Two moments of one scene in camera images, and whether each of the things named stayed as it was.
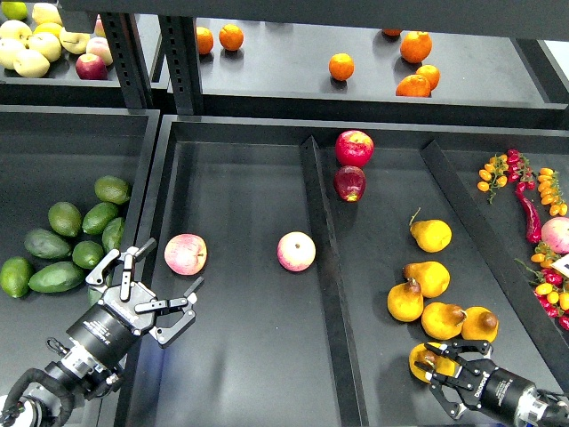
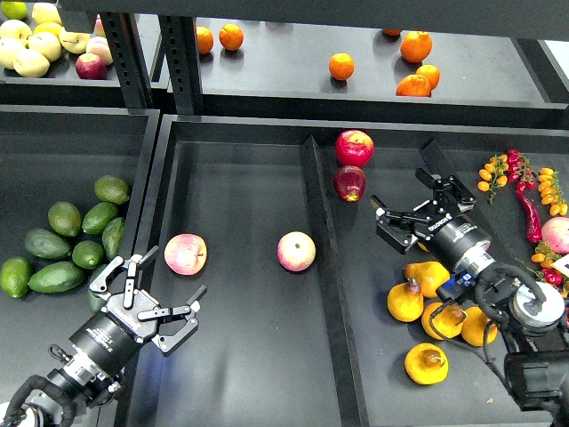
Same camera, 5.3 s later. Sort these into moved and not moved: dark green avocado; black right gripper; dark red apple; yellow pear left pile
Moved: black right gripper
Not moved: dark green avocado; yellow pear left pile; dark red apple
